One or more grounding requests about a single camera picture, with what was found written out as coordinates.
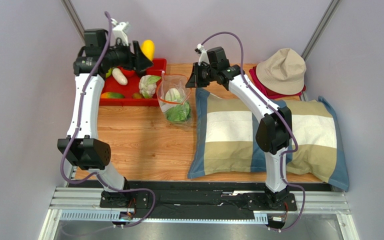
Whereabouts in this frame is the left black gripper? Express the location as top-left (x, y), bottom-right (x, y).
top-left (101, 40), bottom-right (153, 72)

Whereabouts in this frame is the yellow bell pepper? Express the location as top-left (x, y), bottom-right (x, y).
top-left (140, 39), bottom-right (156, 61)

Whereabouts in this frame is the clear zip top bag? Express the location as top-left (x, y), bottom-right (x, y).
top-left (156, 71), bottom-right (192, 126)

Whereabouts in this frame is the green lettuce cabbage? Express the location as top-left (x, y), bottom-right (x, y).
top-left (164, 87), bottom-right (191, 123)

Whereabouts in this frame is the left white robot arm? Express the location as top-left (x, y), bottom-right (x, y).
top-left (57, 27), bottom-right (153, 208)

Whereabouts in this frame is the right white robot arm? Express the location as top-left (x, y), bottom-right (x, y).
top-left (185, 44), bottom-right (293, 209)

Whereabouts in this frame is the red tomato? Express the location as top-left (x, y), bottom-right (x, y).
top-left (120, 68), bottom-right (136, 78)

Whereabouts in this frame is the white cauliflower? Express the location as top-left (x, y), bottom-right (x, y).
top-left (138, 75), bottom-right (162, 99)

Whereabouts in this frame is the white radish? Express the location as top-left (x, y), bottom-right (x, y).
top-left (112, 67), bottom-right (128, 86)

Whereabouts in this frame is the red plastic bin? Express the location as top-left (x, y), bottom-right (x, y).
top-left (99, 58), bottom-right (167, 107)

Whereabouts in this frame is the olive green fruit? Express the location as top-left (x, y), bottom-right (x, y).
top-left (131, 92), bottom-right (144, 99)

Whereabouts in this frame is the green orange mango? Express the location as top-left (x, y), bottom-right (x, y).
top-left (100, 92), bottom-right (125, 99)

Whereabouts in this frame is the red cloth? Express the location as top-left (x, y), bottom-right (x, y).
top-left (249, 66), bottom-right (303, 99)

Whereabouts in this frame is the plaid pillow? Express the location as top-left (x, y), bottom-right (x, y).
top-left (187, 88), bottom-right (350, 191)

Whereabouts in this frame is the beige bucket hat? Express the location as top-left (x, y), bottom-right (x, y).
top-left (255, 48), bottom-right (307, 96)

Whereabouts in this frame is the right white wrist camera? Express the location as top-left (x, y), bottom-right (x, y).
top-left (194, 43), bottom-right (209, 66)

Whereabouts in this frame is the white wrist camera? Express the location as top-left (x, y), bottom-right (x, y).
top-left (194, 43), bottom-right (209, 66)
top-left (111, 18), bottom-right (131, 46)

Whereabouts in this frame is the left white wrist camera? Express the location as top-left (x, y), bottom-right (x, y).
top-left (111, 18), bottom-right (131, 46)

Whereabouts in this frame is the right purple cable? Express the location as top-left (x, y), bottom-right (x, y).
top-left (195, 31), bottom-right (307, 233)

